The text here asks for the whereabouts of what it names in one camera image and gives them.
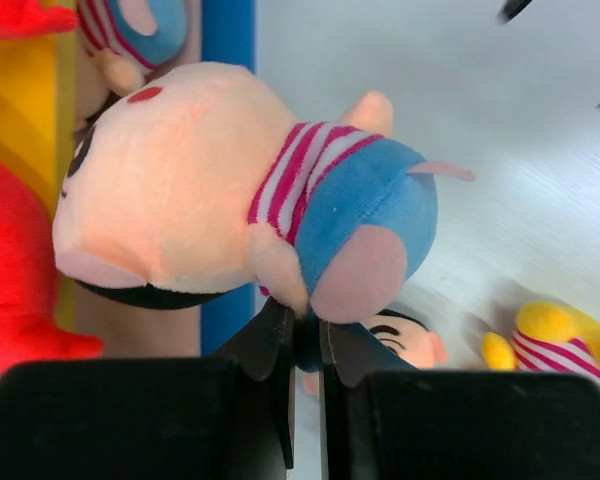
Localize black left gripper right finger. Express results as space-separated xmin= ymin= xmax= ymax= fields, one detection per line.
xmin=320 ymin=323 xmax=600 ymax=480

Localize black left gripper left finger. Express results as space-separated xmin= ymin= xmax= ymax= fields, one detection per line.
xmin=0 ymin=301 xmax=294 ymax=479

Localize boy doll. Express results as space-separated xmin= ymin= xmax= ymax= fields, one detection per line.
xmin=53 ymin=62 xmax=471 ymax=323
xmin=299 ymin=307 xmax=449 ymax=401
xmin=74 ymin=0 xmax=191 ymax=99

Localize red shark plush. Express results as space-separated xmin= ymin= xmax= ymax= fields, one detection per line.
xmin=0 ymin=164 xmax=103 ymax=375

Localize red shark plush mouth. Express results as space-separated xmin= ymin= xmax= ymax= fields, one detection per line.
xmin=0 ymin=0 xmax=78 ymax=40

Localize yellow frog plush front left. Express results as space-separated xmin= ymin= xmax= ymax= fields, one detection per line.
xmin=481 ymin=301 xmax=600 ymax=387

